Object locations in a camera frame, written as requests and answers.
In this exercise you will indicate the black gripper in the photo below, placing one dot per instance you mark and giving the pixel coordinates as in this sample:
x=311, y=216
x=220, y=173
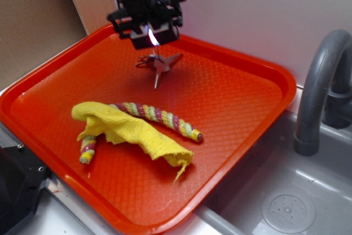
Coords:
x=134, y=19

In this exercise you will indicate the silver keys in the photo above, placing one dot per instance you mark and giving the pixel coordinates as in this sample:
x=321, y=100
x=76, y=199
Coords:
x=160, y=63

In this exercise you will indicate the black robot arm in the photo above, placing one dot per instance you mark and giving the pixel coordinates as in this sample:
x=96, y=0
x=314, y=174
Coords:
x=135, y=19

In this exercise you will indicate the yellow cloth rag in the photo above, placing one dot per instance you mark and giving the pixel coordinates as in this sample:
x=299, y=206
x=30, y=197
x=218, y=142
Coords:
x=119, y=127

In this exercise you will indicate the red plastic tray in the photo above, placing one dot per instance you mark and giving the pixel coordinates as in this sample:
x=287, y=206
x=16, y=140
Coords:
x=231, y=98

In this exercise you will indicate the grey toy faucet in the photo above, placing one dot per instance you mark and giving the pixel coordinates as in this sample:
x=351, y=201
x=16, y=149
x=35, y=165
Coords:
x=326, y=97

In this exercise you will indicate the grey toy sink basin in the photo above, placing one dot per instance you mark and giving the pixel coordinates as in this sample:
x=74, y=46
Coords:
x=272, y=165

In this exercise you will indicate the sink drain cover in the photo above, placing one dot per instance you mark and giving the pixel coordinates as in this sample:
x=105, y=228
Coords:
x=288, y=213

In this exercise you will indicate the black octagonal mount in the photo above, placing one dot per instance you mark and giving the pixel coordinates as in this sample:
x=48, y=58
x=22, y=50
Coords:
x=23, y=177

